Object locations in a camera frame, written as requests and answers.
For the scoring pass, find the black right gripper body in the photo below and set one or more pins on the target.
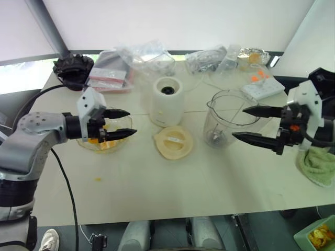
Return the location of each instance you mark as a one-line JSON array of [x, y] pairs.
[[291, 117]]

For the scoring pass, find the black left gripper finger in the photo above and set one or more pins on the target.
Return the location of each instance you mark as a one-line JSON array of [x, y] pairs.
[[119, 134], [116, 113]]

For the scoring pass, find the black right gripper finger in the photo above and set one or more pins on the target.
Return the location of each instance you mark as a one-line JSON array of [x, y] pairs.
[[259, 141], [264, 111]]

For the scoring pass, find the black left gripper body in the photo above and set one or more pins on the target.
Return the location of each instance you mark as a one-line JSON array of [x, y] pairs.
[[94, 128]]

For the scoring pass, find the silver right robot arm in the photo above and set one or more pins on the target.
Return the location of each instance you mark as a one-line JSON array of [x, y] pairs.
[[327, 83]]

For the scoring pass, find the clear glass fruit bowl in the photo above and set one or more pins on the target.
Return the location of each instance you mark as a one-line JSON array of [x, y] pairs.
[[126, 123]]

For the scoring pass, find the white power strip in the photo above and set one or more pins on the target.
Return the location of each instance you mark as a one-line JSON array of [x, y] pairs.
[[264, 91]]

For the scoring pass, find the orange plastic clip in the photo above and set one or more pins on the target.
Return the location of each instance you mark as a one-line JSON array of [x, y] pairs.
[[263, 74], [254, 78]]

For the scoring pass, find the clear bag with pink packets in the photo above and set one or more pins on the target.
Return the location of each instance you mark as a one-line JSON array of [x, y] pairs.
[[107, 77]]

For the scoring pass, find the clear blender jar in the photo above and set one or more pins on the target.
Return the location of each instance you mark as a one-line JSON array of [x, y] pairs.
[[217, 117]]

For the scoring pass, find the white blender base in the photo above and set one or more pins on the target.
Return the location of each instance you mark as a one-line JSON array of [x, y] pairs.
[[167, 107]]

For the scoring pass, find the green towel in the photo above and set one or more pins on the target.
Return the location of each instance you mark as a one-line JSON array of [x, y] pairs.
[[319, 162]]

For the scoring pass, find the grey pouch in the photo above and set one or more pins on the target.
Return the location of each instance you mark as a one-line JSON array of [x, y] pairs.
[[110, 61]]

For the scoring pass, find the cream blender lid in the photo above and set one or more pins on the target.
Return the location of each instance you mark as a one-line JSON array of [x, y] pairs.
[[172, 149]]

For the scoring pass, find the bag with orange food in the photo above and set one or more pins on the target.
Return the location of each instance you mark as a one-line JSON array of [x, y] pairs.
[[248, 51]]

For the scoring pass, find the small clear plastic bag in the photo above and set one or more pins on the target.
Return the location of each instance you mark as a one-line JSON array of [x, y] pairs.
[[230, 58]]

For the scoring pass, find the crumpled black bag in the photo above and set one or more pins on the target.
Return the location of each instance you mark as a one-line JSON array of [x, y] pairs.
[[73, 68]]

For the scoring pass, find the crumpled clear plastic bag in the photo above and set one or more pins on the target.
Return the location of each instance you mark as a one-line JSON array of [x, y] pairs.
[[141, 49]]

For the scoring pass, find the clear plastic container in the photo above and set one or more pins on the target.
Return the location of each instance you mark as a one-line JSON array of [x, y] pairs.
[[167, 65]]

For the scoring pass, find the green plastic bin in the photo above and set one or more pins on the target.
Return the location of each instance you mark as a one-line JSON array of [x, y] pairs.
[[301, 236]]

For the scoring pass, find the grey rounded shape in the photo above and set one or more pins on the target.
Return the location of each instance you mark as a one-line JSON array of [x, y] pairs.
[[206, 235], [134, 238]]

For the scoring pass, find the orange peel scraps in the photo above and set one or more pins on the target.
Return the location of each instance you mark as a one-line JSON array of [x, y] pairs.
[[318, 236]]

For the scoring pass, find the white shoe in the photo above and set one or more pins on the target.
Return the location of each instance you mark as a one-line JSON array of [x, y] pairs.
[[49, 240]]

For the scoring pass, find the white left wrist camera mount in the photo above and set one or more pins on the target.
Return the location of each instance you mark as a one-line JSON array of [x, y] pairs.
[[89, 102]]

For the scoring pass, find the black table frame bar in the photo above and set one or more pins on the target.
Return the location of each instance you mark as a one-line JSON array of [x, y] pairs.
[[242, 232]]

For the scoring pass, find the grey window post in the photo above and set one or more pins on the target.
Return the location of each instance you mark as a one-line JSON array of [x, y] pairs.
[[49, 23]]

